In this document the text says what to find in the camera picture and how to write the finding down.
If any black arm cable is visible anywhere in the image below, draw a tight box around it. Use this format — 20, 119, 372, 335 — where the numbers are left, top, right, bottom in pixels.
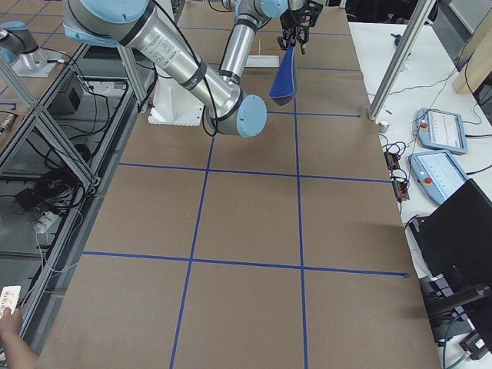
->
151, 0, 220, 138

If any blue grey towel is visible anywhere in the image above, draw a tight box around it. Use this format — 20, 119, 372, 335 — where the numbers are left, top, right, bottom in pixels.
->
269, 46, 298, 106

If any near teach pendant tablet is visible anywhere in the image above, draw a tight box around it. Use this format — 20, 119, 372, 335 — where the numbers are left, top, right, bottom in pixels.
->
409, 149, 469, 205

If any person hand lower left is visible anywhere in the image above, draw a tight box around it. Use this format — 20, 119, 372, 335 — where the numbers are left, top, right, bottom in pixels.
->
1, 307, 23, 340

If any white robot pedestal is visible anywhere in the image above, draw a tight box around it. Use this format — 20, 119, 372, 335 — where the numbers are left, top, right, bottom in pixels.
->
148, 73, 204, 127

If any white towel rack base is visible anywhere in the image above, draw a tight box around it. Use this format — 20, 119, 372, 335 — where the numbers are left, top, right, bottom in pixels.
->
246, 55, 280, 68

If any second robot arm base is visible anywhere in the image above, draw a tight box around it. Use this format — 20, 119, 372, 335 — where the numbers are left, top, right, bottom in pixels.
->
1, 21, 58, 78

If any teach pendant tablet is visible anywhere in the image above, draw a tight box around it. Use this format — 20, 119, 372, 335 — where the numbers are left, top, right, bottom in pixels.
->
414, 108, 468, 155
409, 149, 469, 205

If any far teach pendant tablet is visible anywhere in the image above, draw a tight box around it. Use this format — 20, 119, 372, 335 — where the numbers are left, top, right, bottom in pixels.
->
414, 108, 468, 155

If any red black connector box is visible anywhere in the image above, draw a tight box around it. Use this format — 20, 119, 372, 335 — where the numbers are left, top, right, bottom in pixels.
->
384, 152, 401, 171

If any black monitor with stand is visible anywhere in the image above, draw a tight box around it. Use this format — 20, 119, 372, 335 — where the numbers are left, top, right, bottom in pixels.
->
410, 179, 491, 348

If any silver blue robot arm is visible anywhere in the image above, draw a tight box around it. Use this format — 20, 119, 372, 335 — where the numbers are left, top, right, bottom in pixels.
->
62, 1, 326, 138

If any white power strip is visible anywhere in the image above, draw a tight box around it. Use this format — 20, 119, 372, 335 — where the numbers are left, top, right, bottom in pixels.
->
33, 211, 59, 234

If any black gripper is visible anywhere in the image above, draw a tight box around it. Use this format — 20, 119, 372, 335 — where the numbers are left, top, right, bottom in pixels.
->
277, 1, 321, 55

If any aluminium frame post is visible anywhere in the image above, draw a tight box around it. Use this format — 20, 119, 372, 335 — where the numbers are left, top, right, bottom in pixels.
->
367, 0, 437, 121

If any white card in hand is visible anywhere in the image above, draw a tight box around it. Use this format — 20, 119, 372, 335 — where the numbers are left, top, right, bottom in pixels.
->
1, 285, 22, 315

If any small silver cylinder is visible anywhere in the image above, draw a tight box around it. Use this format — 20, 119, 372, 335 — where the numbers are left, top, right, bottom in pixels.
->
377, 121, 390, 133

